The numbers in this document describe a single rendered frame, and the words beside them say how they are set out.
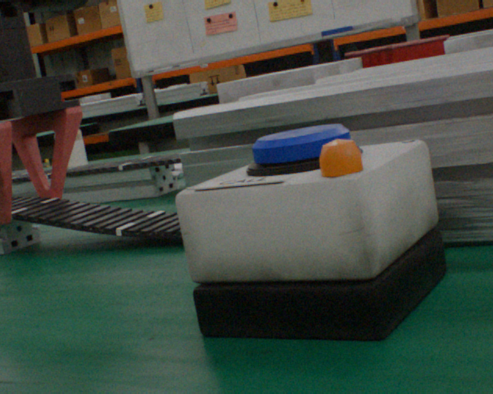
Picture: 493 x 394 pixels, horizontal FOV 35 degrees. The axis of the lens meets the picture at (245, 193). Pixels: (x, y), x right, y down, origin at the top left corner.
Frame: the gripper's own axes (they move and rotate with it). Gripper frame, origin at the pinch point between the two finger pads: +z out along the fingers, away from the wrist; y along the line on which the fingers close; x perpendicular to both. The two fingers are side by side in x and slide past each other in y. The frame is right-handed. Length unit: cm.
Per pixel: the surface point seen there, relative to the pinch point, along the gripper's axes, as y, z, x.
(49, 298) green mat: -12.2, 3.2, -13.3
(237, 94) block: 13.8, -5.1, -11.8
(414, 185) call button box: -12.1, -1.3, -34.6
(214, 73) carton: 384, -7, 224
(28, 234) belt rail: 0.7, 2.5, 1.3
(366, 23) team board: 281, -16, 79
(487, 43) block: 36.9, -5.1, -26.6
